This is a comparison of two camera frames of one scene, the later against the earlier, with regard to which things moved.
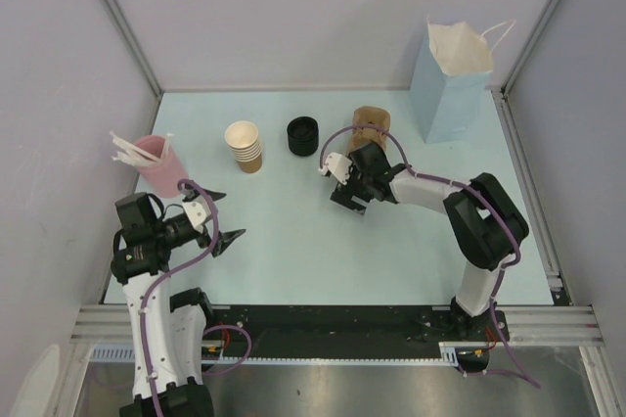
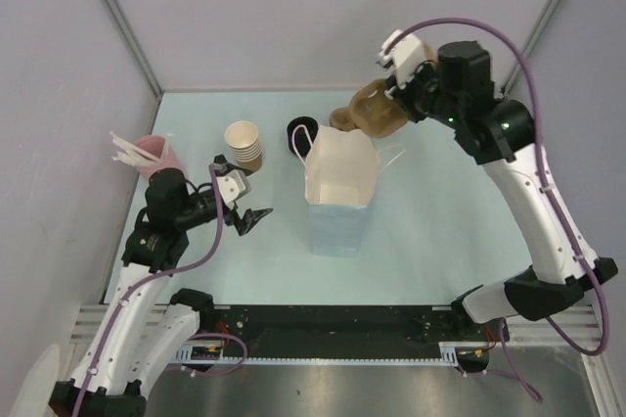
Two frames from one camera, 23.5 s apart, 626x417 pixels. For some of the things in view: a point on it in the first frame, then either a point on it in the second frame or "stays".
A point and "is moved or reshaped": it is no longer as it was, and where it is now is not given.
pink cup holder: [161, 177] stays
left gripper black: [224, 238] to [246, 220]
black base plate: [362, 331] stays
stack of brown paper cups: [243, 139] stays
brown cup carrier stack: [362, 137] to [341, 118]
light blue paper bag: [450, 81] is moved or reshaped
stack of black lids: [303, 136] stays
